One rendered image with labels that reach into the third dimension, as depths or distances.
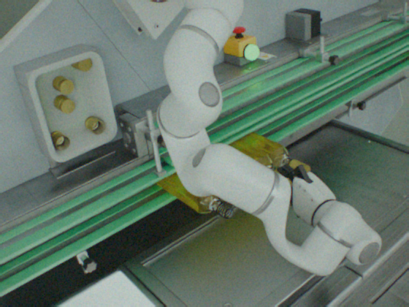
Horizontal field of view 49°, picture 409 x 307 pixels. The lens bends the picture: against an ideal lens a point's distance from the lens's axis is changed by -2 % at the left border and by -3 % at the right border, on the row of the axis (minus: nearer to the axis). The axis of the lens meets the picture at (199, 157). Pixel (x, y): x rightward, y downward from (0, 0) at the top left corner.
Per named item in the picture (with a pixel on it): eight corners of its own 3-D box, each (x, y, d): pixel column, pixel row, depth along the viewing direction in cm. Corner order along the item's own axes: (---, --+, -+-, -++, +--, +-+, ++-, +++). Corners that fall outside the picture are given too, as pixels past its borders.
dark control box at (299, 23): (285, 36, 151) (304, 41, 145) (284, 12, 146) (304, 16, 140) (301, 30, 155) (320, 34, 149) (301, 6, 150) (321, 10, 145)
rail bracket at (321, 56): (296, 57, 138) (332, 67, 129) (296, 33, 134) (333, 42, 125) (304, 53, 140) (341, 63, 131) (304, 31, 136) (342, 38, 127)
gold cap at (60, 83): (50, 77, 103) (58, 82, 100) (64, 73, 105) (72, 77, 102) (54, 92, 105) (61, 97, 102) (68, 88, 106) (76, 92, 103)
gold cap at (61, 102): (51, 97, 105) (59, 102, 102) (65, 92, 106) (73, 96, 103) (55, 111, 106) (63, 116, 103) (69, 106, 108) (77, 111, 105)
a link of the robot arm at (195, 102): (166, 42, 85) (125, 103, 81) (190, 10, 73) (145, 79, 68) (225, 85, 88) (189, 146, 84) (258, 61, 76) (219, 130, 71)
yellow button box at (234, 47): (223, 61, 137) (240, 66, 132) (220, 36, 133) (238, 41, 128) (240, 54, 140) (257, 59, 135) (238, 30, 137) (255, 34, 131)
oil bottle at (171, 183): (153, 183, 119) (207, 220, 104) (150, 164, 116) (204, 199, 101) (171, 174, 122) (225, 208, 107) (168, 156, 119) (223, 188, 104)
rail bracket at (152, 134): (139, 166, 113) (168, 186, 105) (125, 104, 105) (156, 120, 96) (149, 161, 115) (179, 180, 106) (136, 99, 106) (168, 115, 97)
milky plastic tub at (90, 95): (40, 153, 110) (55, 167, 103) (12, 65, 98) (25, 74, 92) (103, 126, 118) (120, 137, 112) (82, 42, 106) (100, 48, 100)
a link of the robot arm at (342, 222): (324, 256, 80) (356, 213, 78) (291, 224, 88) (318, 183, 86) (369, 272, 88) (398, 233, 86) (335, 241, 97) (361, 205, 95)
